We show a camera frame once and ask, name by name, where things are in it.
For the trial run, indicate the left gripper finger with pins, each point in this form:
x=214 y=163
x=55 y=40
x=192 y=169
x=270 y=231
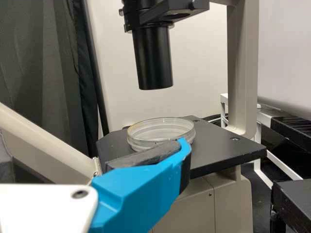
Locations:
x=141 y=189

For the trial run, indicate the petri dish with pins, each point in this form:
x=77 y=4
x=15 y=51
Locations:
x=158 y=128

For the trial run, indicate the black platform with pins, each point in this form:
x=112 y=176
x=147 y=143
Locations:
x=296 y=126
x=294 y=201

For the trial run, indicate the cream microscope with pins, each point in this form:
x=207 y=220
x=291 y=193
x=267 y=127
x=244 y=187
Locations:
x=243 y=72

